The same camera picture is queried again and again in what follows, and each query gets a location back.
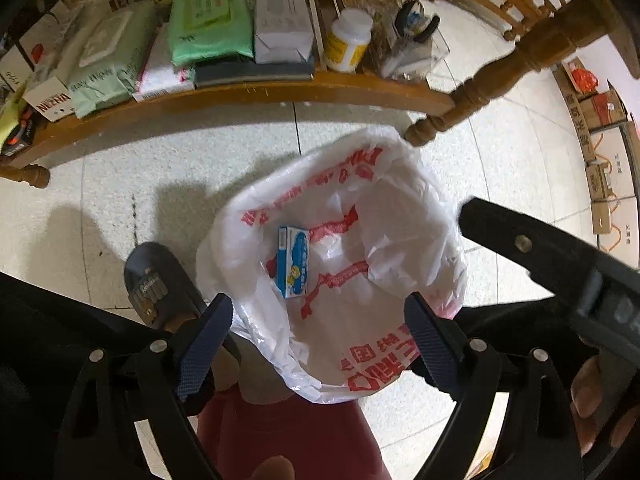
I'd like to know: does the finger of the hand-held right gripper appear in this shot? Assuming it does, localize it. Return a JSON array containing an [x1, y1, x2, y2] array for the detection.
[[459, 197, 599, 307]]

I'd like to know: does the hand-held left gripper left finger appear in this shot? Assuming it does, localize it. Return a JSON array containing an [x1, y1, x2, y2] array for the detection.
[[55, 292, 236, 480]]

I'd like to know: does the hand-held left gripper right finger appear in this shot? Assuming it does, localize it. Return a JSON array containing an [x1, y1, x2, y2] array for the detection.
[[402, 291, 586, 480]]

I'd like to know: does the red waste bin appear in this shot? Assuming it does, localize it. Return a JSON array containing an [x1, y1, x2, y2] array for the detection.
[[196, 387, 393, 480]]

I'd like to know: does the white red-printed plastic bag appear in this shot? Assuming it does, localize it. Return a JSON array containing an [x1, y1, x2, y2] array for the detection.
[[196, 127, 468, 405]]

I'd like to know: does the small blue cartoon box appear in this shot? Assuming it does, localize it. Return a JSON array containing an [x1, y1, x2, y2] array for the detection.
[[276, 225, 315, 300]]

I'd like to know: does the person's right hand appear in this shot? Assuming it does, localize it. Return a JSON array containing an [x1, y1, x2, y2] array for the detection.
[[570, 356, 640, 455]]

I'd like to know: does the person's left hand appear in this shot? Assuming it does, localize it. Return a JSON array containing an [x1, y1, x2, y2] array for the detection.
[[250, 456, 296, 480]]

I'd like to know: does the person's right leg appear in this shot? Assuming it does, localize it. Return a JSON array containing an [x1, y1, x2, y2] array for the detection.
[[442, 294, 640, 480]]

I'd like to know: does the dark blue slipper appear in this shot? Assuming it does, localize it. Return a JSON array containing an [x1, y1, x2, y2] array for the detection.
[[123, 241, 242, 376]]

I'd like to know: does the row of cardboard boxes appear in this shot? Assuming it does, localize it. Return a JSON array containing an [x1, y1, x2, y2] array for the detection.
[[552, 55, 640, 253]]

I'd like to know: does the clear plastic organizer box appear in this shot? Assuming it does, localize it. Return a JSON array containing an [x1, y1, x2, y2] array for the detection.
[[372, 0, 451, 81]]

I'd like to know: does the black blue small gadget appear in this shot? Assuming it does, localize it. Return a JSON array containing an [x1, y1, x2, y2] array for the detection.
[[394, 0, 441, 41]]

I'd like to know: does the wooden table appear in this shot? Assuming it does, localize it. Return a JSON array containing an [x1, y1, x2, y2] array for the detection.
[[0, 0, 640, 188]]

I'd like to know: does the white bottle yellow label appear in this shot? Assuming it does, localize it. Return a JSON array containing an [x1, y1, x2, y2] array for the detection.
[[322, 8, 374, 73]]

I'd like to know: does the white flat packet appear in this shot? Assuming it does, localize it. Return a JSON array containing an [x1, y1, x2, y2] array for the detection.
[[132, 25, 197, 103]]

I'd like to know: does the dark grey flat book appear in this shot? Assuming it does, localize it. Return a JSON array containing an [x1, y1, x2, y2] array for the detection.
[[194, 55, 316, 88]]

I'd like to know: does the black orange gadget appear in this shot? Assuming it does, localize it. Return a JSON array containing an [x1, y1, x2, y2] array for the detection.
[[0, 110, 41, 157]]

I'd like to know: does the white box red print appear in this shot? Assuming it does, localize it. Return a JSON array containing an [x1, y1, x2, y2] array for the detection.
[[22, 55, 76, 122]]

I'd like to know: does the pale green wipes pack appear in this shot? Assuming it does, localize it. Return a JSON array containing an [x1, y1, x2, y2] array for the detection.
[[65, 0, 160, 120]]

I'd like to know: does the bright green wipes pack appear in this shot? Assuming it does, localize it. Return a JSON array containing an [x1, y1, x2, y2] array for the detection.
[[167, 0, 253, 67]]

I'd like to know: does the long white box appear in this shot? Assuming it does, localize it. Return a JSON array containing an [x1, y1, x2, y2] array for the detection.
[[254, 0, 316, 65]]

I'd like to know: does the white cardboard box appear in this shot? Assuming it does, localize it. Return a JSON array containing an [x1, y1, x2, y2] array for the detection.
[[0, 12, 66, 93]]

